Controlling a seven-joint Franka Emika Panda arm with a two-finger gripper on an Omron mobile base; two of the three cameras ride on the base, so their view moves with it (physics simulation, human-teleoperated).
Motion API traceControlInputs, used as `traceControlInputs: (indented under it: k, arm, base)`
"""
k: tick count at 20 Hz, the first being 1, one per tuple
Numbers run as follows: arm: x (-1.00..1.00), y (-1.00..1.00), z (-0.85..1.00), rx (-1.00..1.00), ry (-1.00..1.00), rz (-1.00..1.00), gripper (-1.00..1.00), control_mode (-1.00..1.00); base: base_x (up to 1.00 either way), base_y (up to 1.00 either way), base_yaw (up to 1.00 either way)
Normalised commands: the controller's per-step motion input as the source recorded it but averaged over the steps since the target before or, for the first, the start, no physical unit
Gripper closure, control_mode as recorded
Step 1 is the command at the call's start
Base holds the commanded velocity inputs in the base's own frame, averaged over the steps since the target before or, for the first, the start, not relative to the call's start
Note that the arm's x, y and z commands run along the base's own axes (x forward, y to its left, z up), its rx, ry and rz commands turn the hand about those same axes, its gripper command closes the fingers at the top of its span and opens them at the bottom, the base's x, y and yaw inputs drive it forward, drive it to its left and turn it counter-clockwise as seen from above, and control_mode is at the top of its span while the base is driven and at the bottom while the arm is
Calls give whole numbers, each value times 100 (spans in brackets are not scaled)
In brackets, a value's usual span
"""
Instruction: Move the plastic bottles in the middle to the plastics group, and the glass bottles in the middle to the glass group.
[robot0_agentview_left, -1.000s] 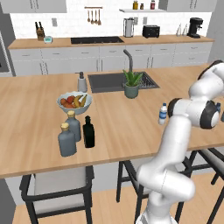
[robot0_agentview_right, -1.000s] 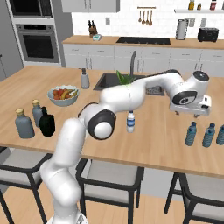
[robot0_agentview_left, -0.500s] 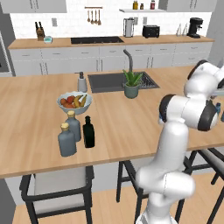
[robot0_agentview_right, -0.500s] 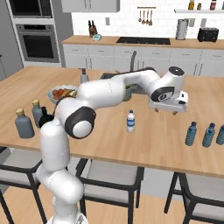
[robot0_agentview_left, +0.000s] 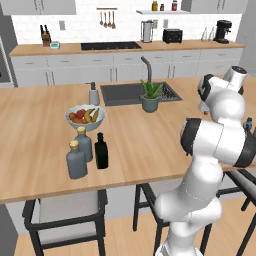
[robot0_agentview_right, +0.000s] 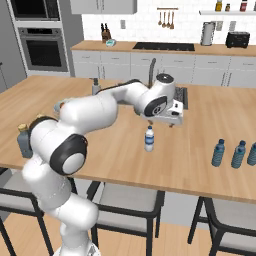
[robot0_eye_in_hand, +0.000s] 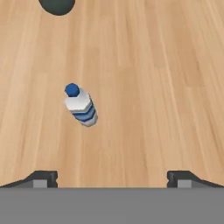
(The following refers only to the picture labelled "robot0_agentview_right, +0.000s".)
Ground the black hob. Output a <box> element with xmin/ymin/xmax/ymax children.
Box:
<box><xmin>132</xmin><ymin>41</ymin><xmax>196</xmax><ymax>52</ymax></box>

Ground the grey glass bottle cork stopper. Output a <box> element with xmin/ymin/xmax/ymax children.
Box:
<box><xmin>16</xmin><ymin>123</ymin><xmax>34</xmax><ymax>159</ymax></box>

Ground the grey wall cupboard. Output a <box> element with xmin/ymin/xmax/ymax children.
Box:
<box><xmin>69</xmin><ymin>0</ymin><xmax>138</xmax><ymax>15</ymax></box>

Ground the black frame grey seat stool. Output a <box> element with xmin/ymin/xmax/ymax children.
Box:
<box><xmin>0</xmin><ymin>167</ymin><xmax>79</xmax><ymax>256</ymax></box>
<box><xmin>86</xmin><ymin>180</ymin><xmax>166</xmax><ymax>256</ymax></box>
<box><xmin>187</xmin><ymin>196</ymin><xmax>256</xmax><ymax>256</ymax></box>

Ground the black microwave oven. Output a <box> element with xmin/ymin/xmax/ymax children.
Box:
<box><xmin>9</xmin><ymin>0</ymin><xmax>62</xmax><ymax>22</ymax></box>

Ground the grey base cupboard run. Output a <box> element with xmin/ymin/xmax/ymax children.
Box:
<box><xmin>71</xmin><ymin>49</ymin><xmax>256</xmax><ymax>89</ymax></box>

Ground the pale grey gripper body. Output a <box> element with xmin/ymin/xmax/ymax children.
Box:
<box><xmin>141</xmin><ymin>111</ymin><xmax>184</xmax><ymax>127</ymax></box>

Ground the brown knife block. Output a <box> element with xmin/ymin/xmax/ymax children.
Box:
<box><xmin>100</xmin><ymin>22</ymin><xmax>112</xmax><ymax>43</ymax></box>

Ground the grey tall cabinet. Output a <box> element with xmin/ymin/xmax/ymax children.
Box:
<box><xmin>0</xmin><ymin>0</ymin><xmax>85</xmax><ymax>94</ymax></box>

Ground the steel wall oven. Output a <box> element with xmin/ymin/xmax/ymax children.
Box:
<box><xmin>17</xmin><ymin>27</ymin><xmax>70</xmax><ymax>73</ymax></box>

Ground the dark sink basin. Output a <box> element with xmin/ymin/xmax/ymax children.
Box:
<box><xmin>172</xmin><ymin>86</ymin><xmax>190</xmax><ymax>111</ymax></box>

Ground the white wall shelf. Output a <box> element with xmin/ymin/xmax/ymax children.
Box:
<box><xmin>198</xmin><ymin>9</ymin><xmax>256</xmax><ymax>17</ymax></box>

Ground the grey tap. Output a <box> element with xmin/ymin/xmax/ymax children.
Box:
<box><xmin>147</xmin><ymin>58</ymin><xmax>158</xmax><ymax>89</ymax></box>

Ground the white plastic bottle blue label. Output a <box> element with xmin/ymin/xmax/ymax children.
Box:
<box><xmin>144</xmin><ymin>125</ymin><xmax>156</xmax><ymax>153</ymax></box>

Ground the black toaster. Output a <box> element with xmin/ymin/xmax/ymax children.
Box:
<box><xmin>225</xmin><ymin>31</ymin><xmax>251</xmax><ymax>49</ymax></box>

